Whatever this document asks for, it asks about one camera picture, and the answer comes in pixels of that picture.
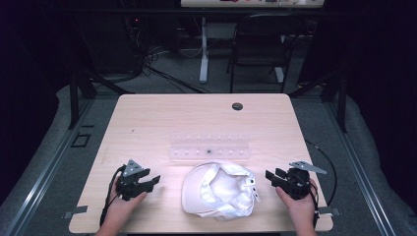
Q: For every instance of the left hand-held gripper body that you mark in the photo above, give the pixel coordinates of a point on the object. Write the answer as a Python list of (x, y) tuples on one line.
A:
[(128, 185)]

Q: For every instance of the white desk leg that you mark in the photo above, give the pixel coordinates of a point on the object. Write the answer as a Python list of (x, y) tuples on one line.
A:
[(204, 59), (279, 74)]

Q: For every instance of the person's right hand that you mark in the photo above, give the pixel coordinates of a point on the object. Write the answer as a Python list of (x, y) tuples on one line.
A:
[(301, 208)]

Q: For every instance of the black metal frame stand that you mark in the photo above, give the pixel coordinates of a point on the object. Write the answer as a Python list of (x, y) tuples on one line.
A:
[(74, 98), (342, 101)]

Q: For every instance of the clear acrylic rack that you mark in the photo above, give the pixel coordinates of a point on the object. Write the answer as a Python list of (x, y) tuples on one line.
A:
[(226, 152)]

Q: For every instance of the black folding chair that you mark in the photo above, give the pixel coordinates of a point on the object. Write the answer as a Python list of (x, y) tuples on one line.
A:
[(259, 42)]

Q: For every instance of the white cap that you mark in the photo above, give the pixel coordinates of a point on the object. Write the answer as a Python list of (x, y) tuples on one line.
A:
[(196, 193)]

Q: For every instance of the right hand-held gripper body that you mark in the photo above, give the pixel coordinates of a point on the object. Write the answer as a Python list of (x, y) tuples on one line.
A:
[(297, 183)]

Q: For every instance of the person's left hand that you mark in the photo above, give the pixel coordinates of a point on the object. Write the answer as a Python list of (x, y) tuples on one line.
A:
[(123, 208)]

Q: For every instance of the aluminium floor rail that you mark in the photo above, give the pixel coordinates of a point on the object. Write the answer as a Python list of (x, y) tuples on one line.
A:
[(360, 164), (49, 164)]

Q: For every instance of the black round table grommet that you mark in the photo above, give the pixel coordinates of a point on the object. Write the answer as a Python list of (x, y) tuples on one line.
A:
[(237, 106)]

